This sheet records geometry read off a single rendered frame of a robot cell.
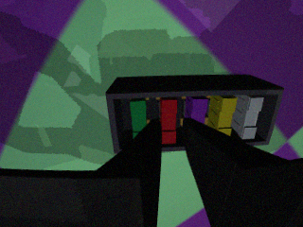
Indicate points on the purple fuse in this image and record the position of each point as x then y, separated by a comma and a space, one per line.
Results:
196, 107

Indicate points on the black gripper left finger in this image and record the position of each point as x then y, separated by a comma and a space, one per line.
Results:
124, 192

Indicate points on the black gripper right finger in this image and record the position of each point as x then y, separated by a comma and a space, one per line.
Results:
243, 186

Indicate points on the green fuse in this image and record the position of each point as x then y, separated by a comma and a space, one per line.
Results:
138, 108

